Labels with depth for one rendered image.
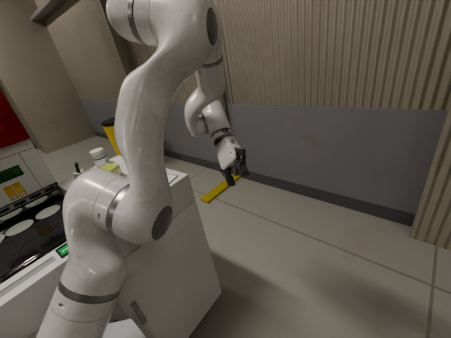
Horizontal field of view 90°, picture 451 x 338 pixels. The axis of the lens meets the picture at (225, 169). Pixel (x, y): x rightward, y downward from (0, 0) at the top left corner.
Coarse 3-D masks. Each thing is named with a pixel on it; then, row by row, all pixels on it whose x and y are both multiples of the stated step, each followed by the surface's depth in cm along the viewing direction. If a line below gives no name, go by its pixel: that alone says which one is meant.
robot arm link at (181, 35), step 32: (160, 0) 38; (192, 0) 37; (160, 32) 39; (192, 32) 38; (160, 64) 40; (192, 64) 42; (128, 96) 41; (160, 96) 43; (128, 128) 42; (160, 128) 45; (128, 160) 42; (160, 160) 47; (128, 192) 43; (160, 192) 45; (128, 224) 42; (160, 224) 45
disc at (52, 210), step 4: (48, 208) 108; (52, 208) 108; (56, 208) 107; (40, 212) 106; (44, 212) 106; (48, 212) 105; (52, 212) 104; (36, 216) 104; (40, 216) 103; (44, 216) 102; (48, 216) 102
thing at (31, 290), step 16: (48, 256) 70; (32, 272) 66; (48, 272) 64; (0, 288) 62; (16, 288) 61; (32, 288) 62; (48, 288) 65; (0, 304) 57; (16, 304) 59; (32, 304) 62; (48, 304) 66; (0, 320) 57; (16, 320) 60; (32, 320) 63; (0, 336) 58; (16, 336) 61
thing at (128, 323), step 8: (128, 320) 63; (112, 328) 61; (120, 328) 61; (128, 328) 61; (136, 328) 60; (104, 336) 60; (112, 336) 60; (120, 336) 59; (128, 336) 59; (136, 336) 58; (144, 336) 58
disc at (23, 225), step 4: (28, 220) 102; (32, 220) 101; (16, 224) 100; (20, 224) 100; (24, 224) 99; (28, 224) 99; (12, 228) 98; (16, 228) 97; (20, 228) 97; (24, 228) 96; (8, 232) 96; (12, 232) 95; (16, 232) 95
